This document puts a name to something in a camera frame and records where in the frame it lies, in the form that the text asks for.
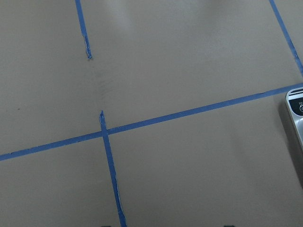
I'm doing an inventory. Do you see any silver electronic kitchen scale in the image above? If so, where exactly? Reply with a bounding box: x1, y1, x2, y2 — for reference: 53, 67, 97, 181
285, 87, 303, 151

